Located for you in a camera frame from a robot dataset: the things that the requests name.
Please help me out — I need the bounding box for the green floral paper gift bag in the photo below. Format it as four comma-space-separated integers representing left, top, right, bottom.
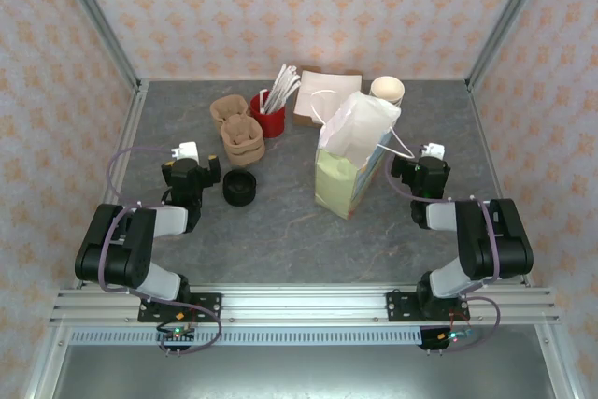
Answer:
310, 89, 416, 221

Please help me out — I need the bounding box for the brown pulp carrier stack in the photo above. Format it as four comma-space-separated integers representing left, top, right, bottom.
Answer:
219, 116, 266, 169

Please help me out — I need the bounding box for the red plastic holder cup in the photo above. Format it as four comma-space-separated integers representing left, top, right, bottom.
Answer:
249, 89, 287, 139

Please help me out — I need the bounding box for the stack of paper cups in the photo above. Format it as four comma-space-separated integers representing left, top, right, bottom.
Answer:
370, 75, 406, 109

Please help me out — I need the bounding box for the brown cardboard napkin box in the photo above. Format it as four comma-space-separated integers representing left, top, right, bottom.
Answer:
292, 64, 364, 128

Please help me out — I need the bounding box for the stack of white napkins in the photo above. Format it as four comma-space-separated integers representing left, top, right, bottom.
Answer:
297, 70, 364, 123

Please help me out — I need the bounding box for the small circuit board with LEDs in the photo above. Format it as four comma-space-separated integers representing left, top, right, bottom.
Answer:
418, 323, 477, 353
156, 323, 196, 353

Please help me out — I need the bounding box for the brushed metal shelf panel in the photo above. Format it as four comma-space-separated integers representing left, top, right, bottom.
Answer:
46, 345, 562, 399

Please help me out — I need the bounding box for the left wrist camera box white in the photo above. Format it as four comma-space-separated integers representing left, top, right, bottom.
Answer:
168, 140, 200, 162

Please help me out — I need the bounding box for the aluminium table edge rail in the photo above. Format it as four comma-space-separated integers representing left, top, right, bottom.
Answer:
466, 80, 534, 287
74, 80, 150, 289

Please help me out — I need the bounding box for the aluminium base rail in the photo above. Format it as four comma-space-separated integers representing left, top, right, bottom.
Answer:
49, 284, 562, 325

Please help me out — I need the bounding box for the aluminium frame post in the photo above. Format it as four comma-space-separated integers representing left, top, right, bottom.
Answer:
466, 0, 555, 91
49, 0, 142, 92

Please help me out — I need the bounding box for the grey slotted cable duct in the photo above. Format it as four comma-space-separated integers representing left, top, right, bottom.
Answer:
68, 327, 424, 347

